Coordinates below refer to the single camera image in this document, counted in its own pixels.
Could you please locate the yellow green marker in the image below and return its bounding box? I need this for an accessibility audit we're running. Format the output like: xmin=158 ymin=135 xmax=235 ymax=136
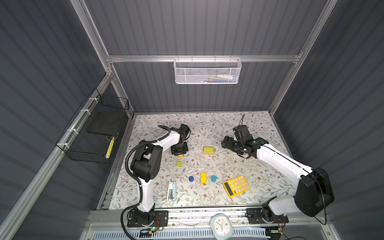
xmin=105 ymin=137 xmax=115 ymax=159

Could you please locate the long yellow block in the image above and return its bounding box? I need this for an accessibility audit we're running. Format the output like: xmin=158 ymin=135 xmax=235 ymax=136
xmin=201 ymin=173 xmax=207 ymax=184

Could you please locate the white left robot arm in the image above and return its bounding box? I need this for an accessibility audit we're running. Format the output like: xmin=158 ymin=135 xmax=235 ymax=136
xmin=125 ymin=124 xmax=191 ymax=215

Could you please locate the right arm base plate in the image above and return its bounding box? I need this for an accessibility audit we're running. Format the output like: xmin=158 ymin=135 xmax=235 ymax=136
xmin=245 ymin=208 xmax=289 ymax=224

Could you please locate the long green block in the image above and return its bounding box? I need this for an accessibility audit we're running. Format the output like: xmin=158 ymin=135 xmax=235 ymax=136
xmin=203 ymin=147 xmax=214 ymax=153

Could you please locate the white wire basket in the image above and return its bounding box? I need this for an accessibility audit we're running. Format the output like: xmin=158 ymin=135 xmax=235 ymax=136
xmin=173 ymin=58 xmax=242 ymax=85

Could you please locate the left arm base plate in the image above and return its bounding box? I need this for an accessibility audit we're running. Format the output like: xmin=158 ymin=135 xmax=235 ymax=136
xmin=126 ymin=210 xmax=169 ymax=228

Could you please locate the white stapler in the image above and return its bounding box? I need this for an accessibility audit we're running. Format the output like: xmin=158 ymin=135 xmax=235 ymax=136
xmin=167 ymin=181 xmax=177 ymax=202

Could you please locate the black corrugated cable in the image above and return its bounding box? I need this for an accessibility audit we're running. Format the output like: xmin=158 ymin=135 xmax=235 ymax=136
xmin=120 ymin=124 xmax=172 ymax=240

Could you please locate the yellow calculator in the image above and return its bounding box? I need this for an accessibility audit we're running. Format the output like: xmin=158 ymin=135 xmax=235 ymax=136
xmin=223 ymin=176 xmax=251 ymax=198

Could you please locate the natural wood block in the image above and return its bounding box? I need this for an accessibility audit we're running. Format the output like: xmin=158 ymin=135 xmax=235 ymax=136
xmin=203 ymin=151 xmax=215 ymax=156

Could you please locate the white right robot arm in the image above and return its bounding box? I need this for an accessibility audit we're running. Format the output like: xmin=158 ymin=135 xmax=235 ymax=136
xmin=221 ymin=125 xmax=335 ymax=223

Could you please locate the white analog clock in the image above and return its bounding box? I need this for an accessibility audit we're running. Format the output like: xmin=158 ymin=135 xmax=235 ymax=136
xmin=210 ymin=213 xmax=234 ymax=240

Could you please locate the black wire basket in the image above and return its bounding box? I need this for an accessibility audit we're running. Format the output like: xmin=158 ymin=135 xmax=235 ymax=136
xmin=56 ymin=90 xmax=130 ymax=164

